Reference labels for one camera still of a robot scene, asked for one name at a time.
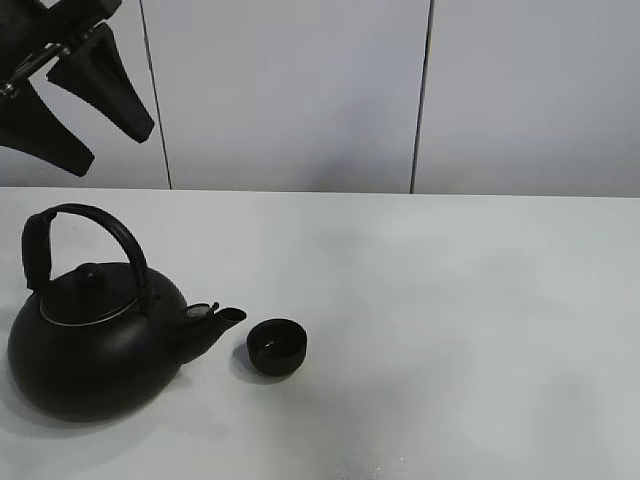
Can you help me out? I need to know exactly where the black teapot with handle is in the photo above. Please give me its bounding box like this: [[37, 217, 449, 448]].
[[8, 203, 247, 421]]

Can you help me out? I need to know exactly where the small black teacup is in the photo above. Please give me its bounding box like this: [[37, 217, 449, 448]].
[[246, 318, 308, 377]]

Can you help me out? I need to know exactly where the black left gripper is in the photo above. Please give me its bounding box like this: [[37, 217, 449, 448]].
[[1, 1, 154, 176]]

